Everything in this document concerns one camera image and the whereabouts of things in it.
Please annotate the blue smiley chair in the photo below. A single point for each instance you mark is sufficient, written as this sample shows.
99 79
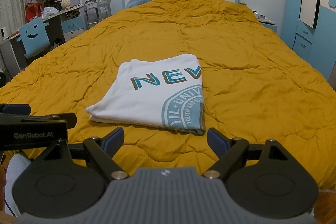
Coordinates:
34 37

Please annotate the grey metal chair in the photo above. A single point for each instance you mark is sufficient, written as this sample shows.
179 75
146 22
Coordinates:
96 11

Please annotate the round cream lamp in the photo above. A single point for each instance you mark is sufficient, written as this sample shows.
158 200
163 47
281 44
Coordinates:
66 4

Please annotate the blue white wardrobe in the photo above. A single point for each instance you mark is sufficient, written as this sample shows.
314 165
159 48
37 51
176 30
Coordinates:
309 29

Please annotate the white printed t-shirt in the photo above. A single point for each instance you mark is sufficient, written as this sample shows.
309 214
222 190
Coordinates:
163 94

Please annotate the bedside table with items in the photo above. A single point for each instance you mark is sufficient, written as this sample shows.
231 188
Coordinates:
266 22

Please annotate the mustard yellow quilt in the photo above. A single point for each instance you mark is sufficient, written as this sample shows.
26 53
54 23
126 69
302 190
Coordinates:
255 87

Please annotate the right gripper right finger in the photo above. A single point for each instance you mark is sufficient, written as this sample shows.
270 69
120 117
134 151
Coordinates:
232 154

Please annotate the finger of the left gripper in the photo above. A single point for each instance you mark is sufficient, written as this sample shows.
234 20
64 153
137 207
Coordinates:
63 118
16 109

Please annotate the red bag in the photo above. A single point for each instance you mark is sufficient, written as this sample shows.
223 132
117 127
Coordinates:
33 10

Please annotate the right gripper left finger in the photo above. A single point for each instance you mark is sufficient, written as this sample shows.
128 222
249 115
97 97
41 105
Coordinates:
100 151

